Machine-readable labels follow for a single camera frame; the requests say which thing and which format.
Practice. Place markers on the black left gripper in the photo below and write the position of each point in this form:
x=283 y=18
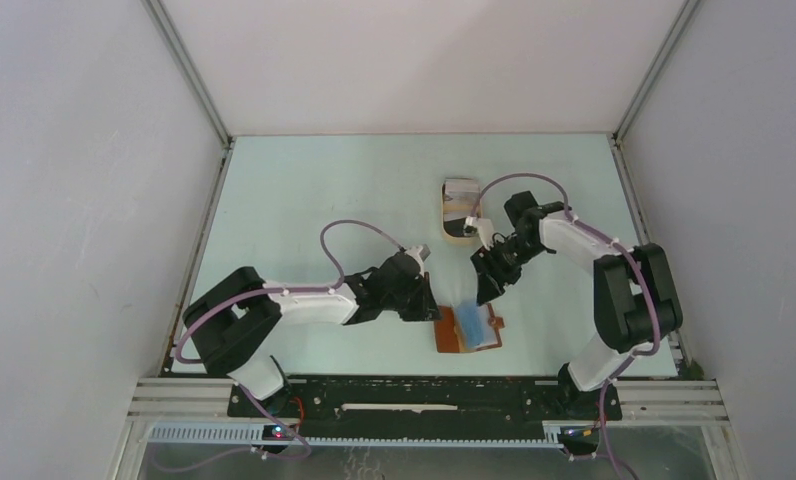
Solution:
x=426 y=308

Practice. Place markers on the brown leather card holder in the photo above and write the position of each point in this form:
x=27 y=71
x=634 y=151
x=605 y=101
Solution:
x=468 y=328

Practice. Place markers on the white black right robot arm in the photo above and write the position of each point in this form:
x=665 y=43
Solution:
x=635 y=301

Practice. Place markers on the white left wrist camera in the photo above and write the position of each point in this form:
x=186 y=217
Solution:
x=419 y=253

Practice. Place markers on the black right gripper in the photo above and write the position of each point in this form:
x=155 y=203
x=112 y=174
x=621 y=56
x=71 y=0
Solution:
x=491 y=273

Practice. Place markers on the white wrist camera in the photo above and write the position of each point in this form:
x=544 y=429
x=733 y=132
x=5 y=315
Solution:
x=419 y=253
x=481 y=228

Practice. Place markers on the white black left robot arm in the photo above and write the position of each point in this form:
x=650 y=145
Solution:
x=228 y=324

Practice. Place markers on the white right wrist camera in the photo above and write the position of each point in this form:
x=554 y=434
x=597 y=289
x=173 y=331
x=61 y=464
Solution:
x=481 y=228

